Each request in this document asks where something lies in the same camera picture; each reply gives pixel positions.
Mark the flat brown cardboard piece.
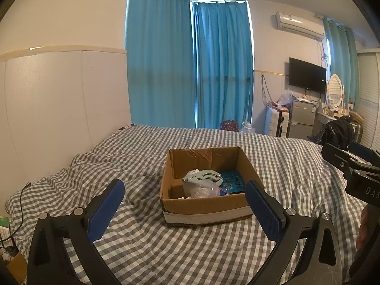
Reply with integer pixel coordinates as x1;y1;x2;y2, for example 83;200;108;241
6;252;27;284

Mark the light blue suitcase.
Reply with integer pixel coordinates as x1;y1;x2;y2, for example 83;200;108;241
265;108;290;138

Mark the white louvred wardrobe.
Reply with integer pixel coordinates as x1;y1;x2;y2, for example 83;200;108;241
356;47;380;149

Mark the narrow blue curtain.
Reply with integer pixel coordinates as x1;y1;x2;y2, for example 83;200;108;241
323;16;358;101

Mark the wide blue curtain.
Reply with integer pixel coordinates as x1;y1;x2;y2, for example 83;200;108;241
125;0;198;128

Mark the white air conditioner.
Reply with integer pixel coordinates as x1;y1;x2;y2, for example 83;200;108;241
274;11;325;40

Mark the clear plastic bag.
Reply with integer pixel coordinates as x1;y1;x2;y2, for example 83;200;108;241
277;90;293;106

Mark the hanging wall cable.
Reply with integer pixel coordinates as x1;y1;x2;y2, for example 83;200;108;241
261;75;272;104

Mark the grey small fridge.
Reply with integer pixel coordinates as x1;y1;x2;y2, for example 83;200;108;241
287;99;317;138

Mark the black wall television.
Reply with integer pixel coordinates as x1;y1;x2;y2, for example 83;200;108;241
289;57;326;94

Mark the white oval mirror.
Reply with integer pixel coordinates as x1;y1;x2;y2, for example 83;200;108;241
327;74;345;107

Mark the grey checked bedsheet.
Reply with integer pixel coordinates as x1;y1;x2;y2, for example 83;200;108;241
5;124;369;285

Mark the person's right forearm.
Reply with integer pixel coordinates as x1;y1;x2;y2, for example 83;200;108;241
356;207;380;251

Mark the white dressing table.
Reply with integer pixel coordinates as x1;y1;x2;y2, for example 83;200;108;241
316;110;363;131

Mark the black backpack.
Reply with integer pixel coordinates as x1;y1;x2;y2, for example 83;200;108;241
322;117;355;149

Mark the black cable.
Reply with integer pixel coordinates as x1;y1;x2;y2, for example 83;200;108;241
9;182;31;244

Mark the blue card packet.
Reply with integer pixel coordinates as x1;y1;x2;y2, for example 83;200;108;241
219;171;247;196

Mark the clear plastic water bottle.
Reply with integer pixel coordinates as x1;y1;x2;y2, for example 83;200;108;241
182;180;222;199

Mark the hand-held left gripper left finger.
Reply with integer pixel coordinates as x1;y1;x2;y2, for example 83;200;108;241
27;179;125;285

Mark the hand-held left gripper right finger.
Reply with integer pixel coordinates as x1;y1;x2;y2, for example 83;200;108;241
245;180;345;285

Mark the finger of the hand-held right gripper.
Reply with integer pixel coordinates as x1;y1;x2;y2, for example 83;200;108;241
349;141;380;167
321;143;364;181

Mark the clear water jug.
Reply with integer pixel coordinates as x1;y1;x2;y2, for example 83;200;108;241
241;111;256;134

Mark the brown cardboard box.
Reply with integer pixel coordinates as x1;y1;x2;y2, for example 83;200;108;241
159;146;266;227

